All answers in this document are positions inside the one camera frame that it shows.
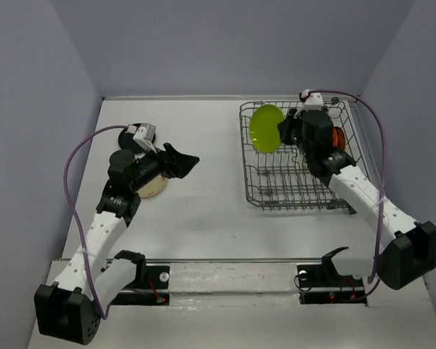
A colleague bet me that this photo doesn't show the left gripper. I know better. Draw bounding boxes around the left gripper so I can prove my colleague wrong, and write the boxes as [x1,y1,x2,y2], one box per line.
[130,141,199,192]

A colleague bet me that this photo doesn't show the green plate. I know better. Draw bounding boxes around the green plate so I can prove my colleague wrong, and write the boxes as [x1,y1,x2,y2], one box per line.
[249,104,285,153]

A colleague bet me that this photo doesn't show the beige plate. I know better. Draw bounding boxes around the beige plate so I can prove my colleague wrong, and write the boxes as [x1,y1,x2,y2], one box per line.
[137,175,168,198]

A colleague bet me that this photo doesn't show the orange plate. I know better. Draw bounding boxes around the orange plate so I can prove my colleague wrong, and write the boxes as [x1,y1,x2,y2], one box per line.
[333,127,343,149]

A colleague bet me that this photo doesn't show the yellow patterned plate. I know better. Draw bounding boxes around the yellow patterned plate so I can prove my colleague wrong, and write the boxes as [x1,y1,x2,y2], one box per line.
[338,130,347,150]

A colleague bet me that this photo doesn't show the black plate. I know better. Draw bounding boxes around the black plate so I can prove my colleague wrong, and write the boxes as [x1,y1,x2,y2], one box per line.
[118,123,156,154]

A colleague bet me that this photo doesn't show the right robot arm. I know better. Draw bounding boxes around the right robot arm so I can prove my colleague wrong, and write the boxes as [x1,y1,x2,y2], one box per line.
[278,108,436,290]

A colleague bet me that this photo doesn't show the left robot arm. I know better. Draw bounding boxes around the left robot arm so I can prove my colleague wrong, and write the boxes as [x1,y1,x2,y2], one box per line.
[34,143,200,345]

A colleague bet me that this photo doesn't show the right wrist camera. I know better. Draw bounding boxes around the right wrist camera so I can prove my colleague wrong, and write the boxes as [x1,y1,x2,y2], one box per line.
[299,89,324,111]

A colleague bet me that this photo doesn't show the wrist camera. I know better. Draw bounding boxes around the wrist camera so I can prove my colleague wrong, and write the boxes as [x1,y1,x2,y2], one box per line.
[133,123,157,153]
[299,89,324,111]

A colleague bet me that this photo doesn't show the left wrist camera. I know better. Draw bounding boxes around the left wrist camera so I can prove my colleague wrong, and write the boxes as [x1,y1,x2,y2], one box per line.
[133,123,157,153]

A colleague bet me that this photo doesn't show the grey wire dish rack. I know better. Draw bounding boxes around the grey wire dish rack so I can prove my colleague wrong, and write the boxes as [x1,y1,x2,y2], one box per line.
[239,101,355,214]

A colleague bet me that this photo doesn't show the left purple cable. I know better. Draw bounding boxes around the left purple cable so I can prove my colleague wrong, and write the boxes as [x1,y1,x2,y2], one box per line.
[65,124,139,321]

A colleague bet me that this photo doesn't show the purple cable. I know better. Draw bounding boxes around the purple cable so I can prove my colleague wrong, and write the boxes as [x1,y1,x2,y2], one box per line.
[301,89,388,302]
[65,124,139,321]

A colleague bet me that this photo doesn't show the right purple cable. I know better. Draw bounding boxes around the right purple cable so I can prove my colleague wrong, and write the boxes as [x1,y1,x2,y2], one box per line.
[301,89,388,302]

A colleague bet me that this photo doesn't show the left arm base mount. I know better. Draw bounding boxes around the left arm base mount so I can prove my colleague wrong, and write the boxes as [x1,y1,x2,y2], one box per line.
[111,265,170,306]

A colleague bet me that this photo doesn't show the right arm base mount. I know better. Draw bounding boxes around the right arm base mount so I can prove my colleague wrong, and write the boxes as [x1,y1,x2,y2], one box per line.
[294,264,367,305]

